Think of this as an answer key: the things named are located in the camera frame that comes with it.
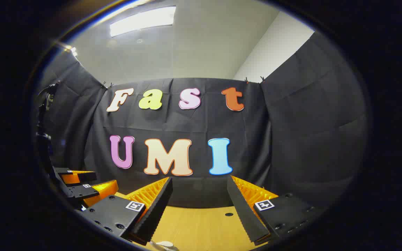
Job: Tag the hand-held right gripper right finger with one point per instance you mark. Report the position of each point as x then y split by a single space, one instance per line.
244 212

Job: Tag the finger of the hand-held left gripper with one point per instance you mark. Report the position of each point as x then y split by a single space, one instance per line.
82 191
82 176

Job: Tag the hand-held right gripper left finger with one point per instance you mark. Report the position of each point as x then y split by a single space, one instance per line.
155 212

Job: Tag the white pump bottle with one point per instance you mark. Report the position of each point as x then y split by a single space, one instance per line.
166 245

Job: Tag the black backdrop cloth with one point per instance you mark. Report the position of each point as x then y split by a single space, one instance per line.
291 139

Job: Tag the ceiling light panel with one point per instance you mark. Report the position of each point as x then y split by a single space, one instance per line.
141 21

